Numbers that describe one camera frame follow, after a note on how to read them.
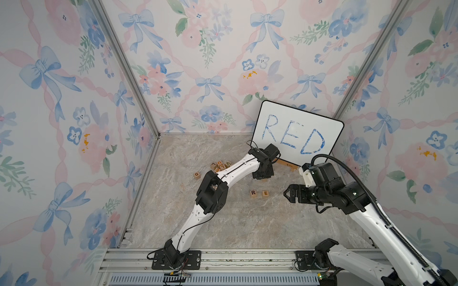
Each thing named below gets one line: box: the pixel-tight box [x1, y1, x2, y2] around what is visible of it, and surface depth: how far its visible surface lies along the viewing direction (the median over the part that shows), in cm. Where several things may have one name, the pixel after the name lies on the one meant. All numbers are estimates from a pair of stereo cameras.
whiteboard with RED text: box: [251, 100, 345, 167], surface depth 95 cm
